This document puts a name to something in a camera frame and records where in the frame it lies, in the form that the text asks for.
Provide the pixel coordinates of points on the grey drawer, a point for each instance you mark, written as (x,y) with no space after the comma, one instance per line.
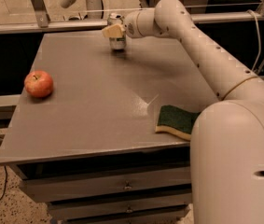
(70,187)
(128,204)
(170,213)

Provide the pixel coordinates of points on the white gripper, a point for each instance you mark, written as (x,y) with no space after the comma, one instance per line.
(131,26)

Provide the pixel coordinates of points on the middle grey drawer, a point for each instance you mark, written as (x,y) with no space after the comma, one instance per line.
(128,204)

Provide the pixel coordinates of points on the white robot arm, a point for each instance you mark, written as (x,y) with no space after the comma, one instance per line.
(227,141)

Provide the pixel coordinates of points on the green and yellow sponge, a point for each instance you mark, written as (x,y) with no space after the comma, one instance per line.
(176,121)

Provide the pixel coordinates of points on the silver 7up soda can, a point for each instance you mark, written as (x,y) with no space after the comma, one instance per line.
(116,43)

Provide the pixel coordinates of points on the red apple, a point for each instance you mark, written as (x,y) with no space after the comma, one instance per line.
(39,84)

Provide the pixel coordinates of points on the bottom grey drawer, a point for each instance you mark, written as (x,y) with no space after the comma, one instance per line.
(170,213)

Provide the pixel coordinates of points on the top grey drawer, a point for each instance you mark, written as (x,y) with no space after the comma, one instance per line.
(70,187)

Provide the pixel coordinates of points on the grey drawer cabinet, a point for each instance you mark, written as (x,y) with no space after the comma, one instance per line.
(104,108)

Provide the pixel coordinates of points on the grey metal railing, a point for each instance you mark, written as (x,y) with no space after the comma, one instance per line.
(19,16)

